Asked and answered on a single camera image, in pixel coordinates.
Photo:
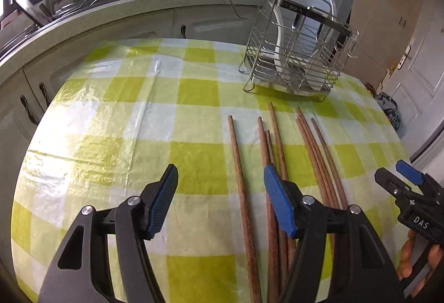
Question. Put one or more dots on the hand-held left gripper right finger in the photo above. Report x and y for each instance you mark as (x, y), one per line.
(277, 199)

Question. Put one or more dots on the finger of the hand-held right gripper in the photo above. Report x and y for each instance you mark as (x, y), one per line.
(409, 173)
(397, 188)

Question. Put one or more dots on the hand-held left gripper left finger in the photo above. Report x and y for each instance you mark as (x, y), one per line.
(163, 199)

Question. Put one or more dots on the person's right hand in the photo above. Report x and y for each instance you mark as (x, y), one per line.
(407, 254)

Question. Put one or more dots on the pile of clothes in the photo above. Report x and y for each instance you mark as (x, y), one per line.
(390, 108)

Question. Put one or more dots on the yellow checked tablecloth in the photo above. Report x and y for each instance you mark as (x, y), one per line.
(138, 122)

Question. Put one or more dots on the white panel door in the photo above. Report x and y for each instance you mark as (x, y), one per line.
(416, 88)

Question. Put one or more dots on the white plastic ladle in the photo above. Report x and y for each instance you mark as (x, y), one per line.
(279, 43)

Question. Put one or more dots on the steel utensil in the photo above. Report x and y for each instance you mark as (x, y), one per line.
(297, 23)

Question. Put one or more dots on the white kitchen cabinet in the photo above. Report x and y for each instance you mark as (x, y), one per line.
(156, 20)

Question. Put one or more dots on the speckled kitchen counter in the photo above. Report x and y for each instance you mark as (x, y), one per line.
(104, 11)

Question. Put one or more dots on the steel kitchen sink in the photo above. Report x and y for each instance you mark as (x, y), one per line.
(69, 8)

